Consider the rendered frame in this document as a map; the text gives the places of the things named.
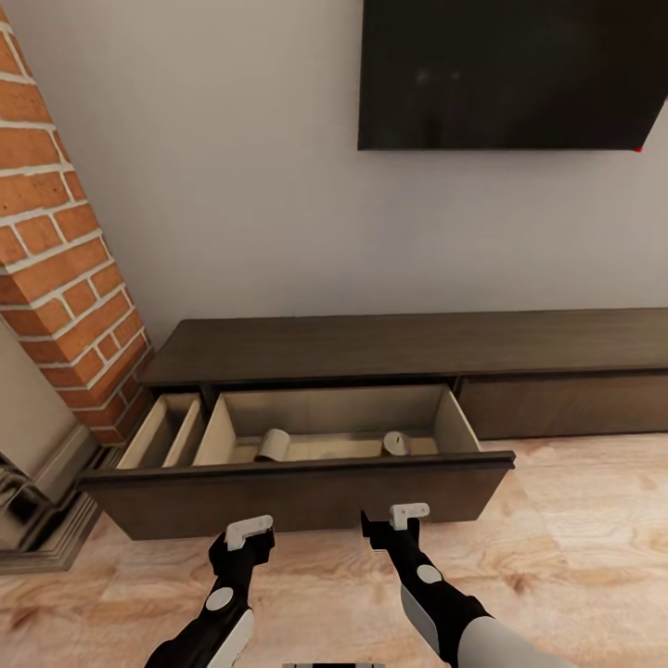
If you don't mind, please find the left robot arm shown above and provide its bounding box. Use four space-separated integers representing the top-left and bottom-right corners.
145 515 275 668

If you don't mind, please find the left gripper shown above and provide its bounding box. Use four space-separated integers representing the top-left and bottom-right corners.
208 527 275 577

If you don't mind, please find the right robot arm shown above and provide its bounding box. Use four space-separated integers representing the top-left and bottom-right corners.
361 503 578 668

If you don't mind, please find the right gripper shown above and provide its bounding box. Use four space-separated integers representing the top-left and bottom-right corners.
361 511 420 561

